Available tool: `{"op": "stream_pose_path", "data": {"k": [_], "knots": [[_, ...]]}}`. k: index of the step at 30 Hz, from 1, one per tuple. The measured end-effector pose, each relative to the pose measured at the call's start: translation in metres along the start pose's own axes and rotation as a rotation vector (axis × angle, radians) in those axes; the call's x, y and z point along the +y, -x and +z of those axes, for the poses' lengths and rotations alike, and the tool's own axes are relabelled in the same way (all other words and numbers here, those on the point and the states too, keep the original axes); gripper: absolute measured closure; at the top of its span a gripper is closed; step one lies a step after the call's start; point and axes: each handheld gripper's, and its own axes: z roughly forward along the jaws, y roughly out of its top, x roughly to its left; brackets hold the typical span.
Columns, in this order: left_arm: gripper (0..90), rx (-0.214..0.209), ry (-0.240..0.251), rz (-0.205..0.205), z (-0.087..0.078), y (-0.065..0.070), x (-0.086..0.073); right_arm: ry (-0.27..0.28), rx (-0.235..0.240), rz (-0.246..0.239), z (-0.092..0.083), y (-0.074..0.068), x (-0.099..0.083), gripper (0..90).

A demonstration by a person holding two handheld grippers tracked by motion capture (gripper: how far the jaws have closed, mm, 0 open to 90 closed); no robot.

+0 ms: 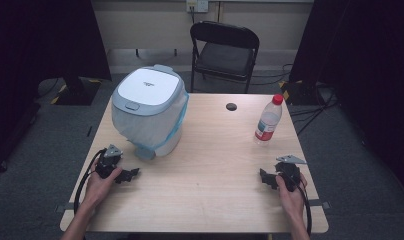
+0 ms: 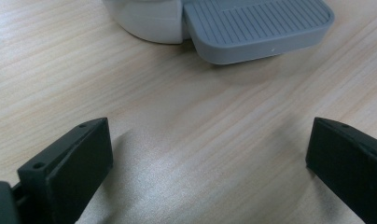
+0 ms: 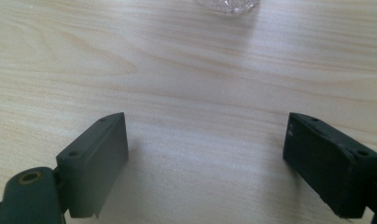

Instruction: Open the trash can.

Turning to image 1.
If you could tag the person's right hand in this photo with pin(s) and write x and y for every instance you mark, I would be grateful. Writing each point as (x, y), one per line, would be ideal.
(291, 201)

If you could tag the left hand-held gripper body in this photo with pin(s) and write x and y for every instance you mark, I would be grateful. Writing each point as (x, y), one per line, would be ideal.
(107, 165)

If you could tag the black folding chair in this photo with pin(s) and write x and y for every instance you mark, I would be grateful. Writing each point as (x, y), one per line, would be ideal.
(223, 56)

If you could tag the person's left hand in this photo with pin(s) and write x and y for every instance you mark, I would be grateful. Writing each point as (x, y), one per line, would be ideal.
(98, 190)

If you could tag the small black floor object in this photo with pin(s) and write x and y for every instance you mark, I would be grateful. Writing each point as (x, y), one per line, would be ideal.
(89, 131)

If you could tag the white wall power outlet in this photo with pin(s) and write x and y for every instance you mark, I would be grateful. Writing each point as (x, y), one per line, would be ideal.
(196, 5)

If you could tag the black yellow-striped stand base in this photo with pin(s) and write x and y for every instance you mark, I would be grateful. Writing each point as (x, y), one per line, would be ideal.
(77, 91)
(298, 93)

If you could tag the clear red-capped plastic bottle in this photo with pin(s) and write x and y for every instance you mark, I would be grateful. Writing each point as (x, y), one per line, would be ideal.
(268, 123)

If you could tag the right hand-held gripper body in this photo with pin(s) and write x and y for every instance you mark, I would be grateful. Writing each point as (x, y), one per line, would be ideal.
(288, 173)

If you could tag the black curtain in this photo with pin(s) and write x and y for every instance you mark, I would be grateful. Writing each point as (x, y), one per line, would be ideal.
(366, 66)
(40, 43)

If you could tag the grey-blue lidded trash can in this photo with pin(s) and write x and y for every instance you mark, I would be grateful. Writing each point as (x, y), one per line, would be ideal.
(148, 106)

